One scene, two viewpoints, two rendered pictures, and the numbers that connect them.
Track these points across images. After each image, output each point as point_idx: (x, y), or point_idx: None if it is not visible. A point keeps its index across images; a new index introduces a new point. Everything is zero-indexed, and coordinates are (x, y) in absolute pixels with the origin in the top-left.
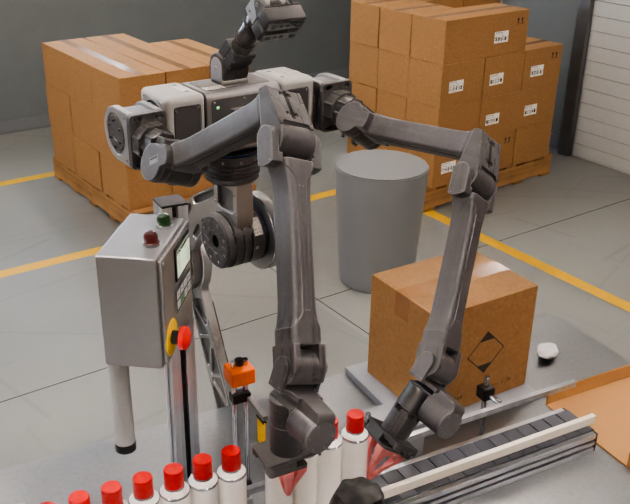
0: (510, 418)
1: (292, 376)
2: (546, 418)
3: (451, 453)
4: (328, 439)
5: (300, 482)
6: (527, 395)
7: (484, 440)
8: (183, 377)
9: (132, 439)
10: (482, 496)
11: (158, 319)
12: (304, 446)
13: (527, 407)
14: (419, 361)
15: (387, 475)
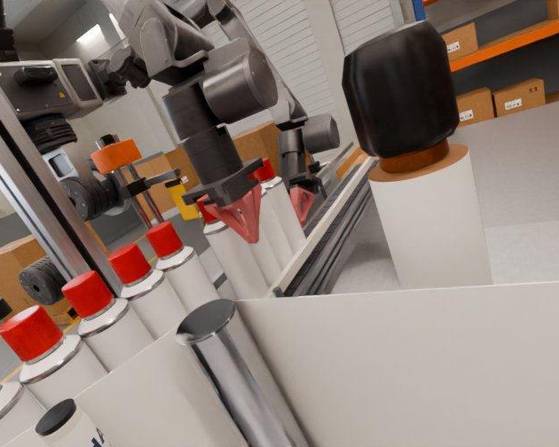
0: (330, 192)
1: (175, 30)
2: (352, 170)
3: (327, 204)
4: (271, 86)
5: (255, 244)
6: (338, 153)
7: (336, 191)
8: (44, 198)
9: None
10: (367, 213)
11: None
12: (251, 94)
13: (332, 185)
14: (277, 111)
15: (304, 233)
